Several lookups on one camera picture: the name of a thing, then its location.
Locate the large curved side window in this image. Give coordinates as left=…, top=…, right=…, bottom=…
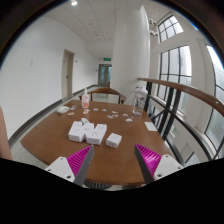
left=203, top=44, right=224, bottom=151

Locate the glass double door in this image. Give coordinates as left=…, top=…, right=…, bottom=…
left=97, top=63, right=113, bottom=88

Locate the white-framed high window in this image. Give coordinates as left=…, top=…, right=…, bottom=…
left=156, top=13, right=184, bottom=44

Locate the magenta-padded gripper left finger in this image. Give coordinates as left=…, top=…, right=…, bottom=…
left=44, top=144, right=96, bottom=187

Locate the brown wooden chair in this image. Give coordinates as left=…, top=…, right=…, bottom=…
left=79, top=87, right=128, bottom=105

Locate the white computer mouse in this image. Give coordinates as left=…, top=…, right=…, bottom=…
left=55, top=105, right=70, bottom=115

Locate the white charger block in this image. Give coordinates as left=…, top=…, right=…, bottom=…
left=105, top=132, right=123, bottom=149

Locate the white orange-label pump bottle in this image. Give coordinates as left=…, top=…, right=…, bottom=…
left=81, top=88, right=91, bottom=110

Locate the beige wall door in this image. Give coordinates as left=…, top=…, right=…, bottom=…
left=61, top=49, right=75, bottom=100

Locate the white paper sheet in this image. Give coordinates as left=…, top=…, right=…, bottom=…
left=144, top=121, right=158, bottom=132

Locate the clear plastic drink bottle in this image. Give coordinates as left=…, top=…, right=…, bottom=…
left=132, top=85, right=149, bottom=117

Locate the wooden handrail black railing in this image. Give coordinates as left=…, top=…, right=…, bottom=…
left=137, top=77, right=224, bottom=161

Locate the tall black-framed window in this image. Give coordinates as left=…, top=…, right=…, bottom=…
left=156, top=44, right=193, bottom=114

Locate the white round-button power strip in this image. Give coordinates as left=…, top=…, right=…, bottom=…
left=79, top=122, right=96, bottom=141

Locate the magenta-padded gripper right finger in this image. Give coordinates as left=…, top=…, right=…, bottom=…
left=133, top=143, right=185, bottom=185

